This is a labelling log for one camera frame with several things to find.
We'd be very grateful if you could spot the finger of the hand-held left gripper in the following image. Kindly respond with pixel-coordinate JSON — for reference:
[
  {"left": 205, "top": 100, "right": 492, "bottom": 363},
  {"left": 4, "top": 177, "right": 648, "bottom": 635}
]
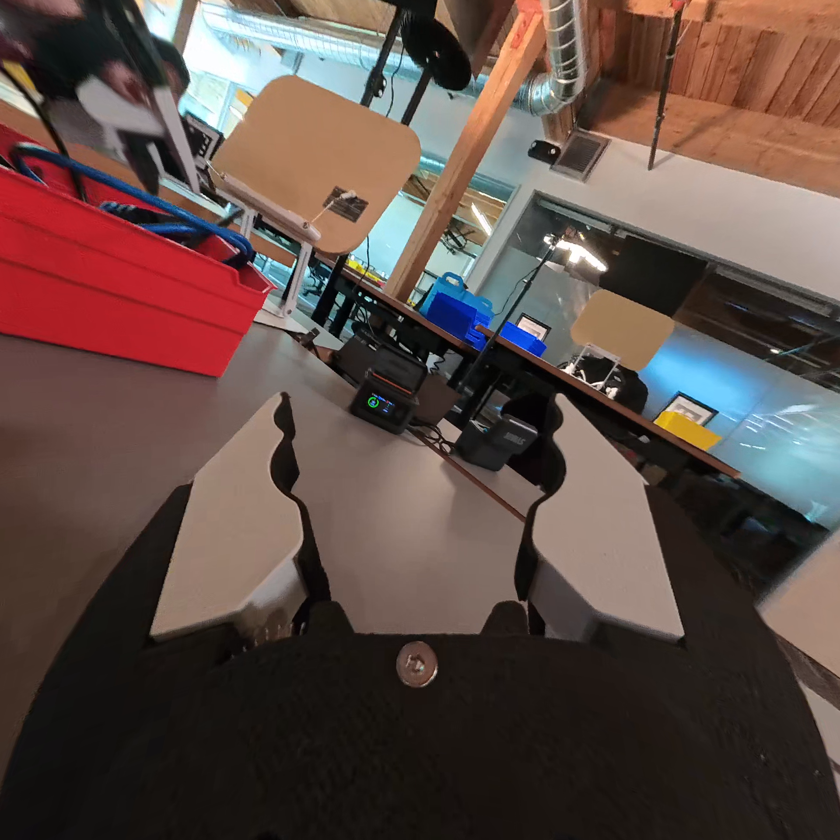
[
  {"left": 77, "top": 77, "right": 166, "bottom": 158},
  {"left": 123, "top": 85, "right": 201, "bottom": 196}
]

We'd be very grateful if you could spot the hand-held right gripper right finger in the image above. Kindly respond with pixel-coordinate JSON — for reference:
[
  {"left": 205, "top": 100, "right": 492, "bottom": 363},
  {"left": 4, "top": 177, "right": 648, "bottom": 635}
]
[{"left": 514, "top": 392, "right": 685, "bottom": 643}]

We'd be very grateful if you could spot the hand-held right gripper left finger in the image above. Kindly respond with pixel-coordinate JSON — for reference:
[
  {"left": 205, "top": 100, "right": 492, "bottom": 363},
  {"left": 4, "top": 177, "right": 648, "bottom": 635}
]
[{"left": 150, "top": 392, "right": 333, "bottom": 647}]

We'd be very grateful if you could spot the blue ethernet cable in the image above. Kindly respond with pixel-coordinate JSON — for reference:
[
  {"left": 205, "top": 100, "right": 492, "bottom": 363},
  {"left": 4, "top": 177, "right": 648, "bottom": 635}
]
[{"left": 13, "top": 144, "right": 258, "bottom": 266}]

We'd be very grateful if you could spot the black ethernet cable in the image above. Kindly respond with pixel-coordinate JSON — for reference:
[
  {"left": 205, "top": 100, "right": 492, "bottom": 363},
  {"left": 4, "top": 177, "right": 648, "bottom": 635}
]
[{"left": 0, "top": 62, "right": 89, "bottom": 201}]

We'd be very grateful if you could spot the red plastic bin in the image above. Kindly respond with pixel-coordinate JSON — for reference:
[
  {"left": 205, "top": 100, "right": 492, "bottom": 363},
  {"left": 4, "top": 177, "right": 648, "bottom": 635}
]
[{"left": 0, "top": 125, "right": 278, "bottom": 378}]

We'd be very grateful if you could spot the person's left hand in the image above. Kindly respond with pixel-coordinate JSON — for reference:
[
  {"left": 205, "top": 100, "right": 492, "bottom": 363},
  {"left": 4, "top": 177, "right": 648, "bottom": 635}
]
[{"left": 0, "top": 0, "right": 86, "bottom": 22}]

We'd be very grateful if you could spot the yellow box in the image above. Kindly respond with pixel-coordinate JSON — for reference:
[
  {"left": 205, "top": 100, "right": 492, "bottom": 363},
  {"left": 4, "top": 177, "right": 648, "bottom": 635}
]
[{"left": 653, "top": 410, "right": 723, "bottom": 452}]

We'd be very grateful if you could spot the small black charger box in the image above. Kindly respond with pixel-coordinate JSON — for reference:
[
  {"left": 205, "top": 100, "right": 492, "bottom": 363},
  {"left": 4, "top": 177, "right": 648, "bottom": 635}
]
[{"left": 453, "top": 413, "right": 540, "bottom": 472}]

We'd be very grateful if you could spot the tan board on stand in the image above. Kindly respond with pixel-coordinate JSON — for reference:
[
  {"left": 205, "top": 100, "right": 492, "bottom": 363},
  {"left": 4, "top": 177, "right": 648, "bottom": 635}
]
[{"left": 209, "top": 74, "right": 422, "bottom": 332}]

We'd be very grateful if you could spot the black white jacket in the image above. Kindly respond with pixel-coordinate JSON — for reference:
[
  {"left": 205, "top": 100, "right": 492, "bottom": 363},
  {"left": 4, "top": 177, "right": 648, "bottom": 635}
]
[{"left": 558, "top": 357, "right": 651, "bottom": 416}]

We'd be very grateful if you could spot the framed black white marker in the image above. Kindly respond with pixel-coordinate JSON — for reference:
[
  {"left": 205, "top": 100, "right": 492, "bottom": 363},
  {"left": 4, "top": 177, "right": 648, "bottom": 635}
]
[{"left": 656, "top": 392, "right": 719, "bottom": 427}]

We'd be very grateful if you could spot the black battery charger case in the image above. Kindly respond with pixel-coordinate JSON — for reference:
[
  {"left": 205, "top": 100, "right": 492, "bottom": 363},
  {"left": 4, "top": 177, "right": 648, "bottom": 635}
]
[{"left": 348, "top": 351, "right": 429, "bottom": 435}]

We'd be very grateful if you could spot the blue plastic bin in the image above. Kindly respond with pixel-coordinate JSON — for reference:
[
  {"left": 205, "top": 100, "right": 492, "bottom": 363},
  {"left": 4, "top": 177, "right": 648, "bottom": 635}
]
[
  {"left": 419, "top": 272, "right": 494, "bottom": 345},
  {"left": 482, "top": 322, "right": 549, "bottom": 358}
]

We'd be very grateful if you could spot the black light stand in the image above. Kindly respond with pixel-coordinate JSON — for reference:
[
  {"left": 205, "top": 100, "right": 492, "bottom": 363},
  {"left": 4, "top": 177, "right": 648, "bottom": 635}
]
[{"left": 458, "top": 233, "right": 567, "bottom": 395}]

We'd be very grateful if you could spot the black pole with round disc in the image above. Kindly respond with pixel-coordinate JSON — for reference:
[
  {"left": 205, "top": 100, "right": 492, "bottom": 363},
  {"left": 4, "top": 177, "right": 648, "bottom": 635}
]
[{"left": 360, "top": 0, "right": 475, "bottom": 126}]

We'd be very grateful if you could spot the thin black pole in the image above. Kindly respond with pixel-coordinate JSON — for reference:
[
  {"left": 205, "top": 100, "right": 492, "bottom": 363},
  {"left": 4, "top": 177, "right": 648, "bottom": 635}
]
[{"left": 647, "top": 0, "right": 688, "bottom": 172}]

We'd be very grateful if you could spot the brown top black frame desk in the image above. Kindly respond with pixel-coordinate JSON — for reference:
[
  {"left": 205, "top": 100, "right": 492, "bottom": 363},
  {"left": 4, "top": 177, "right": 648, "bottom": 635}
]
[{"left": 314, "top": 255, "right": 742, "bottom": 483}]

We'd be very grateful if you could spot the wooden post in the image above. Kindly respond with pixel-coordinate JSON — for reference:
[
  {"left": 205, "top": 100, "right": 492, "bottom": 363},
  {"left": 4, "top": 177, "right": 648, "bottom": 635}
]
[{"left": 384, "top": 7, "right": 549, "bottom": 301}]

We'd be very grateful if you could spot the metal wall vent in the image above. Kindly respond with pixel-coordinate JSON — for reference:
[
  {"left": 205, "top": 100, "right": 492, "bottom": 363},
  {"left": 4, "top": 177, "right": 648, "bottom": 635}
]
[{"left": 550, "top": 130, "right": 613, "bottom": 182}]

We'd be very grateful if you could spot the silver air duct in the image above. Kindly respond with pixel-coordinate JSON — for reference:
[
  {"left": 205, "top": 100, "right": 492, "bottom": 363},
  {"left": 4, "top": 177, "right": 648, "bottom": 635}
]
[{"left": 512, "top": 0, "right": 589, "bottom": 118}]

